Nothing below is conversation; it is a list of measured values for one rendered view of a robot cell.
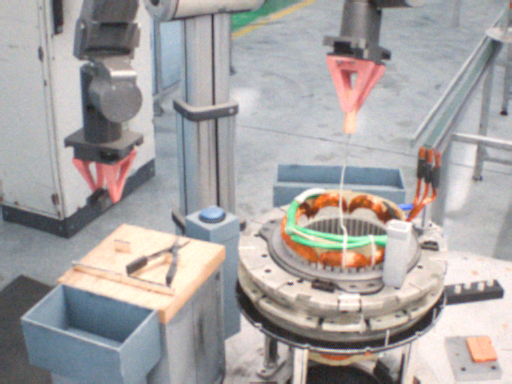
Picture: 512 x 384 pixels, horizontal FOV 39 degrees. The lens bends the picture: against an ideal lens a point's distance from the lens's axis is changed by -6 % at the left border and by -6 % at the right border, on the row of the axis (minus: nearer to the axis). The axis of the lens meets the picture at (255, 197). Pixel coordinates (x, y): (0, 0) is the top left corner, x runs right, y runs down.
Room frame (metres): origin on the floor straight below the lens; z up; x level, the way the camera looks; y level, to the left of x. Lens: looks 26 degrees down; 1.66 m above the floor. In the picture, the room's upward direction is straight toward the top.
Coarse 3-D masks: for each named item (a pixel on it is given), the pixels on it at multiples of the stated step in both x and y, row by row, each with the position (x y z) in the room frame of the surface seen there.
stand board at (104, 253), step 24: (144, 240) 1.06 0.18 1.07; (168, 240) 1.06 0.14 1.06; (192, 240) 1.06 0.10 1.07; (96, 264) 0.98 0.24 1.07; (120, 264) 0.98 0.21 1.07; (168, 264) 0.99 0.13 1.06; (192, 264) 0.99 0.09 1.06; (216, 264) 1.01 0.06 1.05; (96, 288) 0.91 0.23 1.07; (120, 288) 0.92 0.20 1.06; (192, 288) 0.94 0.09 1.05; (168, 312) 0.87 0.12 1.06
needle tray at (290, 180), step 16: (288, 176) 1.37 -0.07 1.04; (304, 176) 1.37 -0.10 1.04; (320, 176) 1.36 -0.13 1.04; (336, 176) 1.36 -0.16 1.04; (352, 176) 1.36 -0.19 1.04; (368, 176) 1.36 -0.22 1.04; (384, 176) 1.35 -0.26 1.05; (400, 176) 1.32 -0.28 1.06; (288, 192) 1.26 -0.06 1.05; (368, 192) 1.25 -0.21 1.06; (384, 192) 1.25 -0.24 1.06; (400, 192) 1.25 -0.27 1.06
